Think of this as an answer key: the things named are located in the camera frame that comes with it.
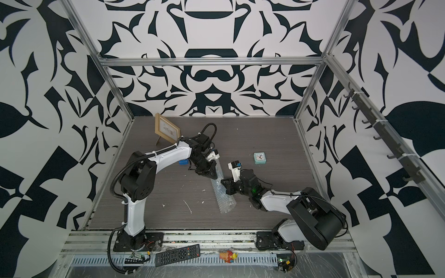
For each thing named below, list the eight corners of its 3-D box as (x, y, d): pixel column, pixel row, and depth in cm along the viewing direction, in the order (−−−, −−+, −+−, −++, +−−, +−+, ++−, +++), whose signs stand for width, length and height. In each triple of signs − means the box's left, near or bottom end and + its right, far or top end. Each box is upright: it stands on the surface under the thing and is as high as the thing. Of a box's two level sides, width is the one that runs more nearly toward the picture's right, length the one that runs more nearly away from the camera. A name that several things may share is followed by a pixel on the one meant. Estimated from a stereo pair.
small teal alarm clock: (254, 164, 100) (255, 161, 98) (253, 155, 104) (253, 152, 102) (265, 164, 100) (267, 161, 98) (264, 155, 104) (265, 152, 102)
